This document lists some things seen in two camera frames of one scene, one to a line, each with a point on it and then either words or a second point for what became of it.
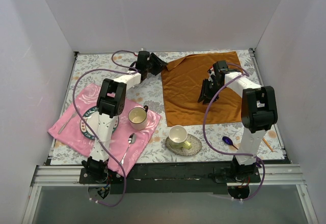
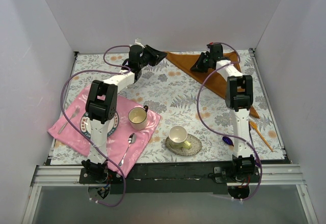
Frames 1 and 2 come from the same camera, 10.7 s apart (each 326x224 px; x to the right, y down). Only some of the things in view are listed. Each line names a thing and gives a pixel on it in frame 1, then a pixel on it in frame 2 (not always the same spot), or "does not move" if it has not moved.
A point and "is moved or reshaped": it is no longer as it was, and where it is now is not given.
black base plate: (165, 178) does not move
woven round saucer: (195, 142) does not move
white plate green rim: (91, 116) does not move
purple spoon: (227, 140) does not move
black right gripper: (210, 87) to (202, 61)
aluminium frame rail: (287, 174) does not move
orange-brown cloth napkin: (182, 79) is moved or reshaped
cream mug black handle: (137, 117) does not move
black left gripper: (155, 63) to (153, 55)
